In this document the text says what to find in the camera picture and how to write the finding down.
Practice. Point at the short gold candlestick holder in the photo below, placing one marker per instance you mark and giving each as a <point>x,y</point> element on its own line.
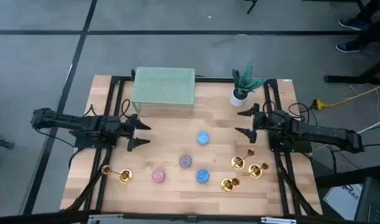
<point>227,184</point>

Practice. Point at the black aluminium frame rail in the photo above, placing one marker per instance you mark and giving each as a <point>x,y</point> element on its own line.
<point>164,218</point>
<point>281,193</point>
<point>100,199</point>
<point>214,80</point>

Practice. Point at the purple ball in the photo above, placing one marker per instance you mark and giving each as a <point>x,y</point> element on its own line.
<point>185,161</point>

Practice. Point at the white printed box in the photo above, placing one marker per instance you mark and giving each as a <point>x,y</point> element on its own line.
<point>342,202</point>

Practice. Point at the pink ball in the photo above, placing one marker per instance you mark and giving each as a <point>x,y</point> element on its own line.
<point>158,175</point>

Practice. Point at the black chair base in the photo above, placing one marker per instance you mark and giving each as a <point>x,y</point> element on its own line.
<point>1,143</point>

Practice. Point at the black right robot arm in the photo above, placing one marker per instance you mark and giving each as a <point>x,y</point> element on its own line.
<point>317,132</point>

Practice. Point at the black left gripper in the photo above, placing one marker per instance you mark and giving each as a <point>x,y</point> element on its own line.
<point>127,129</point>

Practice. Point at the snake plant in white pot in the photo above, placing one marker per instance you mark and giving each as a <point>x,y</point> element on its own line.
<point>239,99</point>

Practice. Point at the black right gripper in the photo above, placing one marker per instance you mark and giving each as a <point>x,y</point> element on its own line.
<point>261,123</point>

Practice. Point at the black desk leg frame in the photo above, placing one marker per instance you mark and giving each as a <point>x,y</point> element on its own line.
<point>348,177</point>
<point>348,79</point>

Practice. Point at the person's leg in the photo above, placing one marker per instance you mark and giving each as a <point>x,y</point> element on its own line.
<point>374,32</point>
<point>371,11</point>

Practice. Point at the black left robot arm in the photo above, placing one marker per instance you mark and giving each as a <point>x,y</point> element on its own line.
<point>68,119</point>

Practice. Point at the silver metal bracket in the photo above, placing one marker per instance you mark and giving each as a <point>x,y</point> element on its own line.
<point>278,221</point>
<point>105,217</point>

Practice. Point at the person's foot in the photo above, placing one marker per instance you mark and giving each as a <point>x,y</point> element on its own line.
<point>348,47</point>
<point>351,24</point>

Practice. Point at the mint green mesh shelf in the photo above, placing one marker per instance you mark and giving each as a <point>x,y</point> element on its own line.
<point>163,85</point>

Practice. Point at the dark blue ball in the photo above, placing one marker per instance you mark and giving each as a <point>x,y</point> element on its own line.
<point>203,176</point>

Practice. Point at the black laptop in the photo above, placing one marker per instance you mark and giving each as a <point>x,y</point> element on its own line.
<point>373,202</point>

